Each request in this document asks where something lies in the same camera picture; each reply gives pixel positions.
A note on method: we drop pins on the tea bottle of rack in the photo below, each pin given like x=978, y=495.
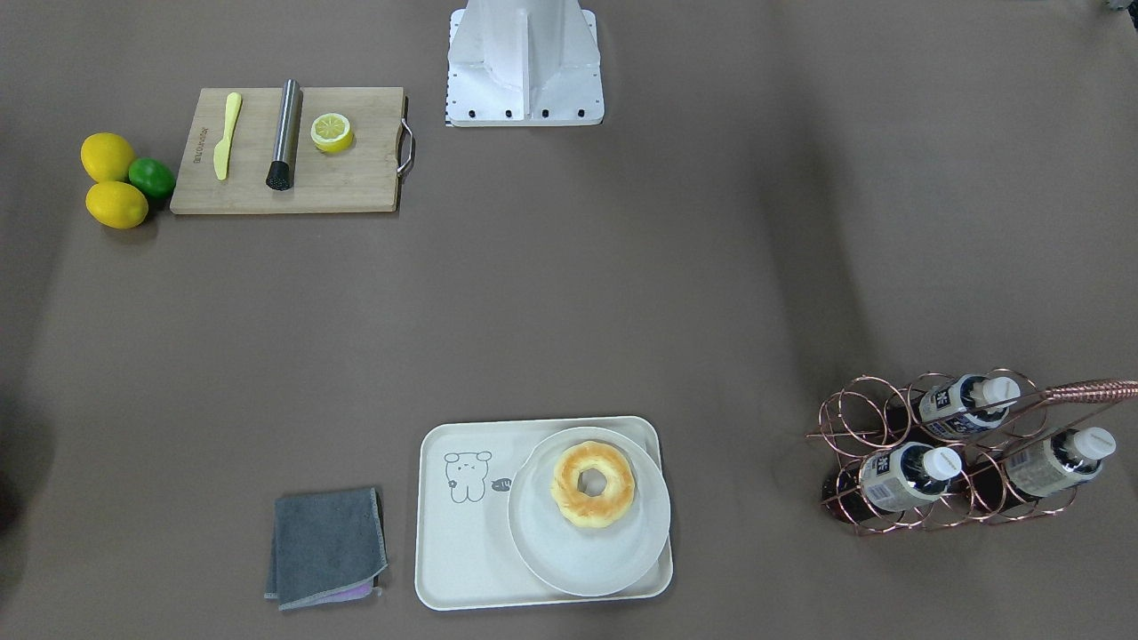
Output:
x=966, y=407

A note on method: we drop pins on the folded grey cloth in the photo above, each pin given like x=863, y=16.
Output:
x=326, y=548

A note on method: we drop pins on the steel muddler black tip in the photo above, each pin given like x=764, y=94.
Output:
x=281, y=171

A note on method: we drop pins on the half lemon slice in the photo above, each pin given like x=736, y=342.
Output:
x=331, y=133

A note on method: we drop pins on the tea bottle front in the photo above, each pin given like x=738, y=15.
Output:
x=1068, y=459
x=911, y=475

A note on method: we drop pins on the white round plate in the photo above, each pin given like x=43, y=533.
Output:
x=588, y=561

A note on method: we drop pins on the bamboo cutting board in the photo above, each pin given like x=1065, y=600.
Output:
x=362, y=179

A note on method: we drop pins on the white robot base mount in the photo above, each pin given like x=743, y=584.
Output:
x=523, y=64

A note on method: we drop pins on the cream serving tray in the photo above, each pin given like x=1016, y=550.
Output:
x=465, y=557

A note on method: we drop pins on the yellow lemon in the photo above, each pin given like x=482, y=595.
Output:
x=107, y=156
x=118, y=205

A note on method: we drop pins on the upper yellow lemon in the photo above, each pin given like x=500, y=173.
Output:
x=107, y=156

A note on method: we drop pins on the copper wire bottle rack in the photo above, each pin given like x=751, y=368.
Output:
x=870, y=415

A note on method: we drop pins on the lower yellow lemon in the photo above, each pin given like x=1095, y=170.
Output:
x=118, y=205

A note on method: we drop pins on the yellow plastic knife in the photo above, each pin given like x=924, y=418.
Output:
x=222, y=149

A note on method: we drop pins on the glazed donut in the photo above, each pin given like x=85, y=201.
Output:
x=585, y=510

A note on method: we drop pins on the green lime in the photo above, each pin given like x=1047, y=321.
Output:
x=153, y=178

